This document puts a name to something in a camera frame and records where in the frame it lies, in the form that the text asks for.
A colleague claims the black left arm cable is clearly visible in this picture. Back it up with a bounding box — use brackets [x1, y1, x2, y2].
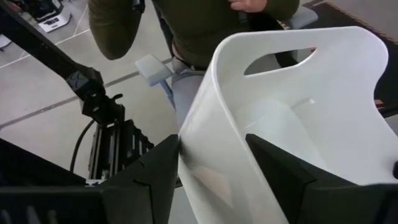
[70, 119, 96, 174]

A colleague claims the grey chair seat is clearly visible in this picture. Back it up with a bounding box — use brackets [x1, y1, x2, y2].
[278, 6, 320, 31]

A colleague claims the black shelf panel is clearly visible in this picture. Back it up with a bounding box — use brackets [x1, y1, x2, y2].
[0, 138, 87, 187]

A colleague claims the white plastic basket with handle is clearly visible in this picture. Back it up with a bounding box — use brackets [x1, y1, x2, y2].
[177, 26, 398, 224]

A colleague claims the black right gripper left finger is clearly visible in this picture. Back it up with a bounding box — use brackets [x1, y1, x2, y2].
[101, 134, 180, 224]

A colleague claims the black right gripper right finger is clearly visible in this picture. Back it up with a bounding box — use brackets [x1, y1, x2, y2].
[245, 134, 374, 224]

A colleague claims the person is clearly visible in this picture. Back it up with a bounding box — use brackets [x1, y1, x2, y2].
[88, 0, 301, 125]

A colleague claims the black device on scale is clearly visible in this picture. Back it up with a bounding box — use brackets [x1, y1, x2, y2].
[18, 0, 65, 20]

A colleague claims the person's hand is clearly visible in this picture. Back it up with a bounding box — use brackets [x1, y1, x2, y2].
[228, 0, 269, 14]

